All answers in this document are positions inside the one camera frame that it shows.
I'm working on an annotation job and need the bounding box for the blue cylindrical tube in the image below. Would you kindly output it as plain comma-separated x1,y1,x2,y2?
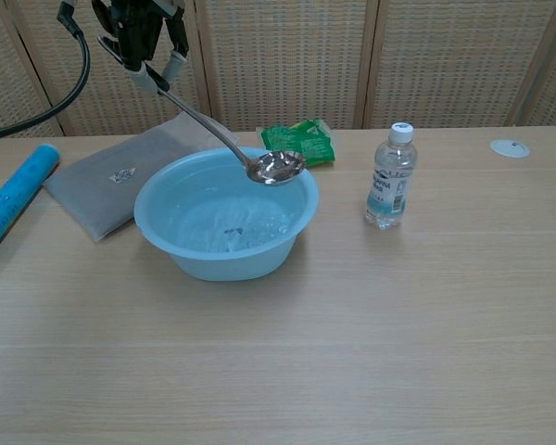
0,144,62,264

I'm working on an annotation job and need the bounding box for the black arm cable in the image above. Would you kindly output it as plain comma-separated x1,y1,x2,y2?
0,0,93,144

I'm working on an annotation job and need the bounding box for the green snack packet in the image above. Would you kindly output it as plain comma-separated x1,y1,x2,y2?
255,119,338,169

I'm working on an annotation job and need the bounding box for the clear plastic water bottle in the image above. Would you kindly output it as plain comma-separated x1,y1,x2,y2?
363,121,419,231

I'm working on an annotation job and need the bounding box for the grey cloth in plastic bag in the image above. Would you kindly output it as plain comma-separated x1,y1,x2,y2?
43,108,238,244

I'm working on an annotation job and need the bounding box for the white round cable grommet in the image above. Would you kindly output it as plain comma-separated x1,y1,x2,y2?
489,138,531,159

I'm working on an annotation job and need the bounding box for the light blue plastic basin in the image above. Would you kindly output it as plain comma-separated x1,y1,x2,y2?
133,146,321,283

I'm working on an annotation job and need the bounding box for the metal ladle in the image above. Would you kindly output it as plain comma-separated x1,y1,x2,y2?
143,64,307,186

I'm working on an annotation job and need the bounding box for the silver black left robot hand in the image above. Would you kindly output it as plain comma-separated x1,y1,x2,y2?
90,0,191,94

